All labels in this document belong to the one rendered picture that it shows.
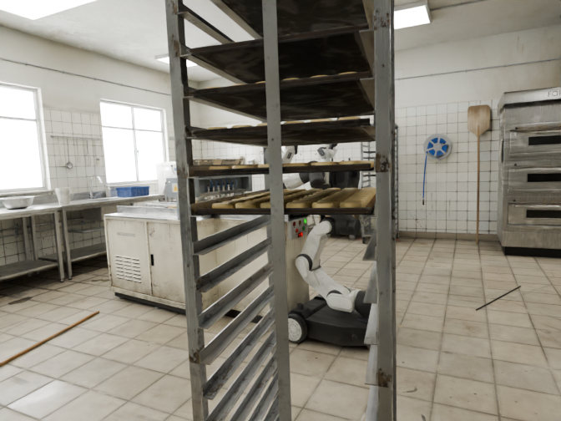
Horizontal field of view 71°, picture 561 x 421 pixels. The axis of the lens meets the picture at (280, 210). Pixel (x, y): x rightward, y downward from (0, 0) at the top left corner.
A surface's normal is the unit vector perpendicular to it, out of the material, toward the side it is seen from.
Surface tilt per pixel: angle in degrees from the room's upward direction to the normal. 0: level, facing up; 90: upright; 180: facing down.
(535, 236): 92
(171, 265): 90
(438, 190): 90
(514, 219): 91
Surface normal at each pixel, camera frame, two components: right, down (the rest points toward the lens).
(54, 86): 0.90, 0.01
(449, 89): -0.43, 0.11
